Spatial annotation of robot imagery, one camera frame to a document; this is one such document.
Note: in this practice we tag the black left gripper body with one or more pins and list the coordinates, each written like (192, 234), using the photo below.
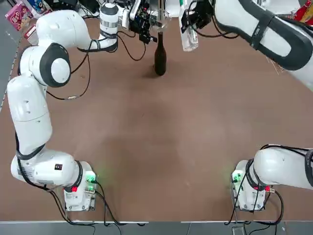
(141, 20)

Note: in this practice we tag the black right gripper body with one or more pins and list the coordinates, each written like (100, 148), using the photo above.
(203, 14)

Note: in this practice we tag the clear drink bottle red label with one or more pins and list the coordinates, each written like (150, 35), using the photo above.
(190, 41)

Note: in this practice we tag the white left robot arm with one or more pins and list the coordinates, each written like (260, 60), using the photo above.
(31, 110)

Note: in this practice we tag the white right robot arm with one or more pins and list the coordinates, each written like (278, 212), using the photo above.
(269, 31)

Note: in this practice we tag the dark glass bottle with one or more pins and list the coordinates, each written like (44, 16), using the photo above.
(160, 61)

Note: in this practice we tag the red cookie box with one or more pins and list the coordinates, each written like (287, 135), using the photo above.
(30, 35)

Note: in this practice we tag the pink snack box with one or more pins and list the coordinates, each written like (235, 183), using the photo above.
(18, 16)

